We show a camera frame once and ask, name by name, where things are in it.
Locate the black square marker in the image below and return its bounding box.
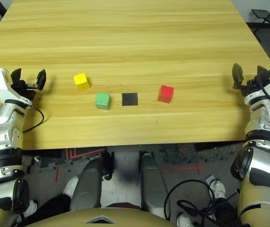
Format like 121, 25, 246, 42
122, 92, 139, 106

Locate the grey robot left leg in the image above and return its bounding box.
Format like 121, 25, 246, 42
70, 156, 113, 211

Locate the tan robot torso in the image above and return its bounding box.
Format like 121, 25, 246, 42
25, 207, 180, 227

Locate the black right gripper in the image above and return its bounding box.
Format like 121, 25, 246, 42
232, 62, 270, 96

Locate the black floor cable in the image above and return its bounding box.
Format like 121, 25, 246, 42
164, 179, 218, 227

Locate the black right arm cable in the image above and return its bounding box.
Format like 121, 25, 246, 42
255, 70, 270, 121

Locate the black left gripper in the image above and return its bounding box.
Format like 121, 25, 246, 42
10, 68, 47, 102

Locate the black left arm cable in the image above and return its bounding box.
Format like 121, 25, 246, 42
21, 104, 46, 133

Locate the black trouser leg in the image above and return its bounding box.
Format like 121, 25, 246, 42
34, 193, 71, 222
214, 197, 237, 227

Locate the green wooden block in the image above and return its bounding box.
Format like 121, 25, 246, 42
94, 93, 112, 111

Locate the black stand tray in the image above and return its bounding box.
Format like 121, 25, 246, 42
251, 9, 270, 24

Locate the white sneaker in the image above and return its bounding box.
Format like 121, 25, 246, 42
176, 212, 194, 227
22, 200, 39, 217
209, 179, 226, 201
63, 176, 79, 199

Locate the yellow wooden block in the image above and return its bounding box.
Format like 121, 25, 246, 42
73, 73, 91, 92

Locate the red wooden block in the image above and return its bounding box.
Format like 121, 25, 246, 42
157, 85, 174, 104

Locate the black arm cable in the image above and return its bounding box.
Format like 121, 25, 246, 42
255, 70, 270, 121
21, 104, 46, 133

